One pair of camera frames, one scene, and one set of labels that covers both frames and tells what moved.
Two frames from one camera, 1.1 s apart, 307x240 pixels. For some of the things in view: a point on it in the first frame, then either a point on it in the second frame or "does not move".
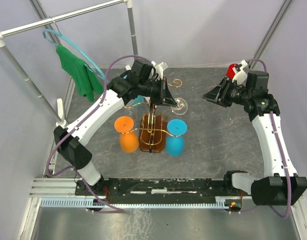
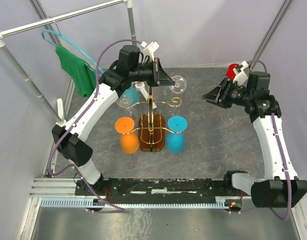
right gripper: [212, 95] does not move
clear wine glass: [182, 106] to [180, 85]
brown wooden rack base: [152, 136] does not move
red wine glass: [230, 72] does not move
